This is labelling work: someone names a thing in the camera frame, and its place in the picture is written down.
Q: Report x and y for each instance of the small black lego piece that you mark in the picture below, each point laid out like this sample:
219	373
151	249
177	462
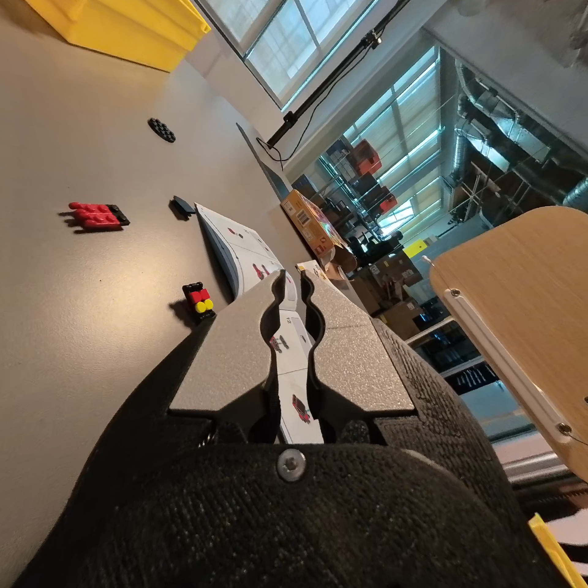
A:
183	205

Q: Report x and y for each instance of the black stand pole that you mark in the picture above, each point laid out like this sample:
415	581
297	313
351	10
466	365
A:
335	73

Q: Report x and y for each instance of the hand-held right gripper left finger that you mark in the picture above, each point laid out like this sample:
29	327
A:
220	367

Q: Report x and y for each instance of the black red yellow lego assembly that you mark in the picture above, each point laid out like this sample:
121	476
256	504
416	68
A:
198	298

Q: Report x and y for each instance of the black office chair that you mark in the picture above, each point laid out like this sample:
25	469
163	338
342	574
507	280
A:
376	248

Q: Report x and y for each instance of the large grid window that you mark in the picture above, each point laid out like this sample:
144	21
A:
285	46

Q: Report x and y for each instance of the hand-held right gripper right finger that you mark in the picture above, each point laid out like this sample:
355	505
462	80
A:
363	367

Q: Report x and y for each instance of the lego instruction booklet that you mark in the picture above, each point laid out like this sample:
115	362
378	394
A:
239	248

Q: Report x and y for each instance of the metal shelf with red crates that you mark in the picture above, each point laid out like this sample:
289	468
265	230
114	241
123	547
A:
367	160

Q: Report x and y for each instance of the yellow plastic bin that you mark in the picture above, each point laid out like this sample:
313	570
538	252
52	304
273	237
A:
128	27
551	551

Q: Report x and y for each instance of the small white lego leaflet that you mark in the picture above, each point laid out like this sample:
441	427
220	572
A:
312	268

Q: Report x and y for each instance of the small red black lego assembly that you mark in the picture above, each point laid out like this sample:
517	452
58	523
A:
99	216

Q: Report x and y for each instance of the silver ventilation duct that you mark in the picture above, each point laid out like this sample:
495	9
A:
459	156

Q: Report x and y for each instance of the wooden book stand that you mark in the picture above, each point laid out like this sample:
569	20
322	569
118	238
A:
519	285

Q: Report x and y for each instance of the small dark round disc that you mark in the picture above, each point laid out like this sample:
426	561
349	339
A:
161	130

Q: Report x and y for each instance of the yellow sign board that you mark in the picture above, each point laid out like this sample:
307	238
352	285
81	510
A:
418	248

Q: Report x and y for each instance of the tall grid window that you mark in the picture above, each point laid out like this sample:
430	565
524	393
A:
404	124

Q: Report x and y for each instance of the dark flat stand base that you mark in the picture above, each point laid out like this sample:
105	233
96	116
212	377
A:
271	170

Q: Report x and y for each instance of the colourful lego box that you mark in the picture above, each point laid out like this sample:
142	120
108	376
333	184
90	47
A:
312	225

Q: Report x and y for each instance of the large cardboard box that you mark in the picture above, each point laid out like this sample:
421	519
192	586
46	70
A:
402	319

